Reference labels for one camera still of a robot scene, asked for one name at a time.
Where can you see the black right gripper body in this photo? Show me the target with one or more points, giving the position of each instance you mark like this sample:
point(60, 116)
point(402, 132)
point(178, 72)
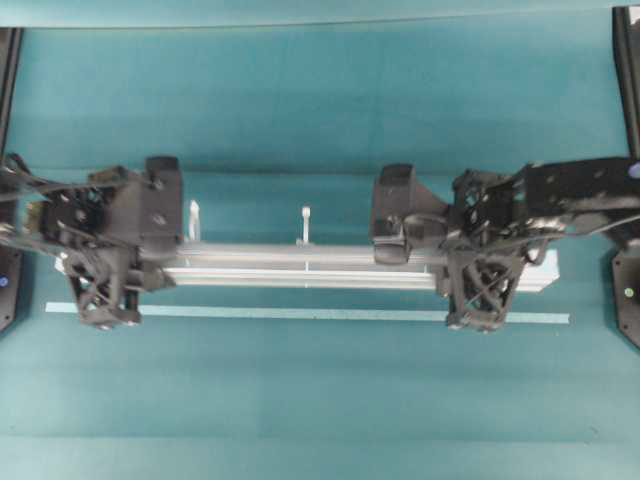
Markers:
point(487, 212)

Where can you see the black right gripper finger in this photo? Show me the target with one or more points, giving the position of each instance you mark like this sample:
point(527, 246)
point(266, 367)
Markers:
point(397, 174)
point(391, 250)

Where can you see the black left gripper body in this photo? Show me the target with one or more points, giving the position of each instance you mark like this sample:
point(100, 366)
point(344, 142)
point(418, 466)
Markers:
point(118, 206)

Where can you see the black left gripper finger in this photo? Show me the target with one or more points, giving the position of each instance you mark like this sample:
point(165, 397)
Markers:
point(161, 163)
point(149, 278)

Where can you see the large silver metal rail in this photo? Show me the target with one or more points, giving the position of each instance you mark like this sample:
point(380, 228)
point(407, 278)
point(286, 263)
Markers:
point(292, 266)

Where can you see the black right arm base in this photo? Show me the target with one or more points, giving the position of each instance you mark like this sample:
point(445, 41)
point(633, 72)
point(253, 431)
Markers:
point(625, 273)

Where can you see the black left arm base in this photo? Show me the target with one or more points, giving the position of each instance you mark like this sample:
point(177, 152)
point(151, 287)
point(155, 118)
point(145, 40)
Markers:
point(10, 273)

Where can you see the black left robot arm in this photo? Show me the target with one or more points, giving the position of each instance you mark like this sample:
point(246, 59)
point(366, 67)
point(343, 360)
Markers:
point(18, 182)

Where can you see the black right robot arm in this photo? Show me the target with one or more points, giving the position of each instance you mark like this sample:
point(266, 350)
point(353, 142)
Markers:
point(578, 198)

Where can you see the light blue tape strip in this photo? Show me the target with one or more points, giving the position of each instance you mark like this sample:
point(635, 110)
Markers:
point(315, 314)

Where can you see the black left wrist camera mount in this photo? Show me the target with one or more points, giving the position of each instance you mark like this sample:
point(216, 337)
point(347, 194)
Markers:
point(102, 290)

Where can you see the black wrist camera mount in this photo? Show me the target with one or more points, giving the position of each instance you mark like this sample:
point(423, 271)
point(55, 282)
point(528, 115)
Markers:
point(102, 290)
point(481, 289)

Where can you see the white cable tie end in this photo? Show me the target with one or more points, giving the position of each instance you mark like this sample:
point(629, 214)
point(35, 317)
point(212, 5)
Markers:
point(194, 223)

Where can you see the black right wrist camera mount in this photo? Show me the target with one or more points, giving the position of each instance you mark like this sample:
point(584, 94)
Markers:
point(481, 289)

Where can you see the white cable tie middle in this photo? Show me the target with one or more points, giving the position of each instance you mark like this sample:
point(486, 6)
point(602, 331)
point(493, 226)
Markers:
point(305, 239)

